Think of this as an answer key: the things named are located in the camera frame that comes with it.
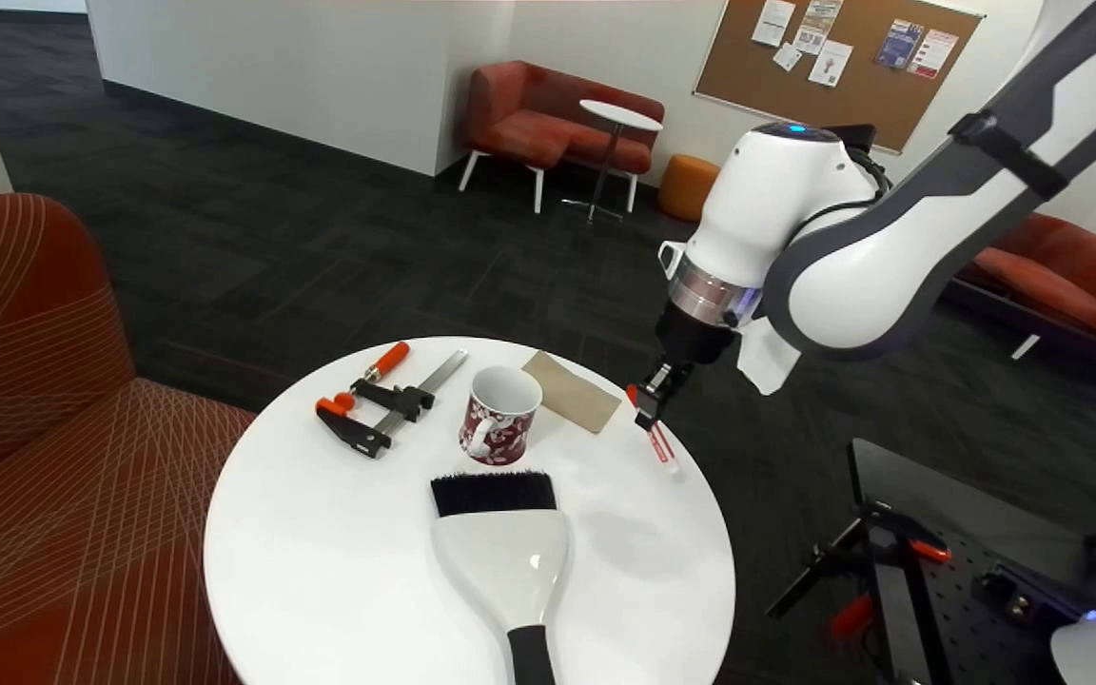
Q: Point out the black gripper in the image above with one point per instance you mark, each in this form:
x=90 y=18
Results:
x=697 y=339

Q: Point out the orange-red marker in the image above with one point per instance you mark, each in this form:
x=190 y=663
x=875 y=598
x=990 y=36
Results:
x=664 y=442

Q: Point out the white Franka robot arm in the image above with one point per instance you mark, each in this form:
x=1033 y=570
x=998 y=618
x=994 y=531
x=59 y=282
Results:
x=852 y=279

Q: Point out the red white patterned mug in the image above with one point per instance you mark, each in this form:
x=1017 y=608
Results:
x=496 y=419

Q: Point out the brown paper sheet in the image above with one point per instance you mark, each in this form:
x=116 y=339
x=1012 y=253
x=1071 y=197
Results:
x=572 y=395

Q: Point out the orange round pouf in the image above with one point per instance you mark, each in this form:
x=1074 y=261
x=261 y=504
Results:
x=687 y=187

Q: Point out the white brush black bristles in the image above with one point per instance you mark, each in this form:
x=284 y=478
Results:
x=503 y=547

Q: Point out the black orange spring clamp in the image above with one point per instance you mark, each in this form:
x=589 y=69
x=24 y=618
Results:
x=875 y=537

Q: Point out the small round white table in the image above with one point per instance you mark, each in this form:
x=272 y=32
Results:
x=616 y=116

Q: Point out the red armchair white legs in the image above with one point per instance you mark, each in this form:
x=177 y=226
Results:
x=534 y=120

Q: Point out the small black orange clamp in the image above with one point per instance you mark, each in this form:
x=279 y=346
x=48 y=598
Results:
x=353 y=433

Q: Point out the cork pin board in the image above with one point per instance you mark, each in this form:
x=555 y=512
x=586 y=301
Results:
x=857 y=110

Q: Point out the white pinned paper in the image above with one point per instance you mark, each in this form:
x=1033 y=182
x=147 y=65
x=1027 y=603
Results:
x=773 y=25
x=818 y=25
x=789 y=60
x=832 y=62

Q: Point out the red lounge bench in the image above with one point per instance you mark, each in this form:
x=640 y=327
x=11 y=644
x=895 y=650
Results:
x=1066 y=286

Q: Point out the blue pinned flyer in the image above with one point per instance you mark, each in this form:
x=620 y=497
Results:
x=899 y=45

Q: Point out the white red pinned flyer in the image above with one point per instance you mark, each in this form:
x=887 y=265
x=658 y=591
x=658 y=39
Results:
x=934 y=57

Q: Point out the orange-red fabric sofa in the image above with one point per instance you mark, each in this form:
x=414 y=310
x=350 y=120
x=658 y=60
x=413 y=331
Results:
x=53 y=442

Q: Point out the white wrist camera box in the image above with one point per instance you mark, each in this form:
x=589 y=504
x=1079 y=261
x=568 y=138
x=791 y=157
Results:
x=771 y=358

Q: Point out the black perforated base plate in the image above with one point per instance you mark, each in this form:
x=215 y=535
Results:
x=990 y=521

